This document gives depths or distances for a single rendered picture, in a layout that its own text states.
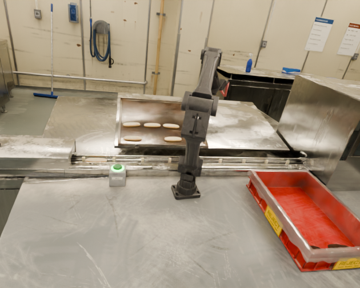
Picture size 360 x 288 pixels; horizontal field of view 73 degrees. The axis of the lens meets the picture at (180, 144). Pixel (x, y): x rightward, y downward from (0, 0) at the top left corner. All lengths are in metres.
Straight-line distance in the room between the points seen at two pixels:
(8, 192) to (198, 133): 0.92
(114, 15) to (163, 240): 4.22
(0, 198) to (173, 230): 0.80
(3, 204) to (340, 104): 1.65
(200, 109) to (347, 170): 0.96
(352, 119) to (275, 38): 4.29
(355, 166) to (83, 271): 1.29
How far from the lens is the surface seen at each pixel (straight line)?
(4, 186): 1.32
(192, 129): 0.72
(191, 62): 4.66
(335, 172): 1.45
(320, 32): 6.07
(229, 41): 5.14
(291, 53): 5.80
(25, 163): 1.23
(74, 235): 0.96
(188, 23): 4.57
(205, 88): 0.80
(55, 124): 1.73
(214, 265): 0.90
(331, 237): 1.21
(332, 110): 1.46
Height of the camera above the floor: 1.52
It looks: 27 degrees down
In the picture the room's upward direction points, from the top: 9 degrees clockwise
